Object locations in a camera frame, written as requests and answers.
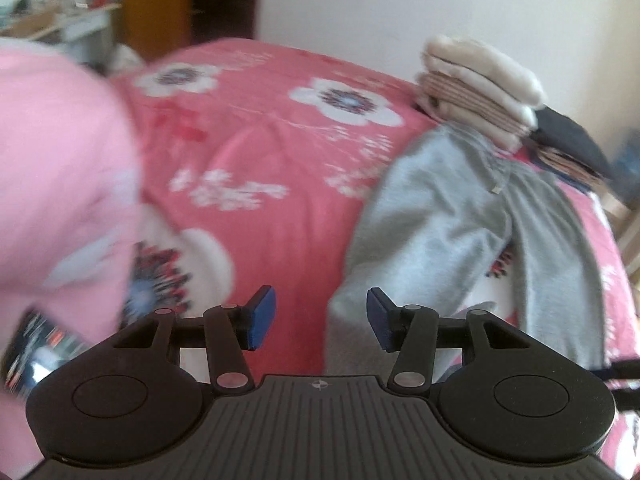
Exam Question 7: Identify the wooden door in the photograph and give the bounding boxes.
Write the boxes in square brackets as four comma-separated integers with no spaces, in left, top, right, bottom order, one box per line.
[112,0,193,63]

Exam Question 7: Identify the pink floral blanket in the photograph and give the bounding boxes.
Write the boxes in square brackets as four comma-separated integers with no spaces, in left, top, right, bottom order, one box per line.
[107,37,640,480]

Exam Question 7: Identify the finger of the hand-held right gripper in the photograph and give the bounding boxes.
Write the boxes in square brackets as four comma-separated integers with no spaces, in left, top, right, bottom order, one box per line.
[612,389,640,411]
[597,360,640,387]

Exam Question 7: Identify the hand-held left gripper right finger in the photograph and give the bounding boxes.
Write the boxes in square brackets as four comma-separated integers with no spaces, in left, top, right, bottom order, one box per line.
[366,287,546,393]

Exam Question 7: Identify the light pink floral quilt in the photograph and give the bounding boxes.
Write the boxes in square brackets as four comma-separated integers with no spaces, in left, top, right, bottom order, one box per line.
[0,37,146,480]

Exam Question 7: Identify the white shelf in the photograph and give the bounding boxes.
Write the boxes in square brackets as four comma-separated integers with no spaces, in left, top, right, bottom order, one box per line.
[0,2,123,68]

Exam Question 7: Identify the tan folded garment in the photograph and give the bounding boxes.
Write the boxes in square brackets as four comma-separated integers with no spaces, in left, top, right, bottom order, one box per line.
[537,145,601,181]

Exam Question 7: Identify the grey sweatpants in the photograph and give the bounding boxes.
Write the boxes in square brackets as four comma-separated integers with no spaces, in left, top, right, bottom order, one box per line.
[325,122,608,391]

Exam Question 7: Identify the black remote control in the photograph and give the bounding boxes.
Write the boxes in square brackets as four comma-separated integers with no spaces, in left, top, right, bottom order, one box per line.
[0,307,93,403]

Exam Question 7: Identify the white folded garment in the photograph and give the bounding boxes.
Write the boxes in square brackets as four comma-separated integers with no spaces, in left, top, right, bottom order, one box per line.
[425,57,548,111]

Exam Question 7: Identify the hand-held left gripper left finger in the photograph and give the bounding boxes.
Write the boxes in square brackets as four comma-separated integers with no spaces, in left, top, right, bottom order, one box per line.
[112,285,277,393]

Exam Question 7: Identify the black folded garment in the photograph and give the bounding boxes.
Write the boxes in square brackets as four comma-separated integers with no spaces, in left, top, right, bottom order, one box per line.
[530,107,616,181]

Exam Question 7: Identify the beige folded garment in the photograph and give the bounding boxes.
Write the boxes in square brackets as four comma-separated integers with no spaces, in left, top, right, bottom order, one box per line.
[417,95,531,153]

